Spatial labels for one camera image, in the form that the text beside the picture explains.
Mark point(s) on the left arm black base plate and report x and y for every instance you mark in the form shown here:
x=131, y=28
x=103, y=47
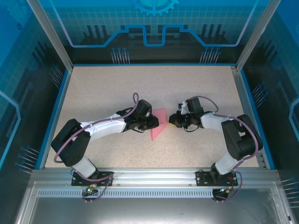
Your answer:
x=78, y=179

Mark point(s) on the aluminium side rail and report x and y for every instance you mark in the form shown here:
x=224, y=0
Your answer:
x=240, y=88

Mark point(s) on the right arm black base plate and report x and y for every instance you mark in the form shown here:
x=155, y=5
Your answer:
x=202, y=178

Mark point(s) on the aluminium frame post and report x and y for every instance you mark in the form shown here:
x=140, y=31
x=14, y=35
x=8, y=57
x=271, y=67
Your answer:
x=50, y=35
x=258, y=35

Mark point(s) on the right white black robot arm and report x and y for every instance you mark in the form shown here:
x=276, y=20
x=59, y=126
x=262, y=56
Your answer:
x=210, y=121

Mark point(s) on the aluminium mounting rail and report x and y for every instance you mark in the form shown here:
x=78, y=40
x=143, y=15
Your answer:
x=154, y=177

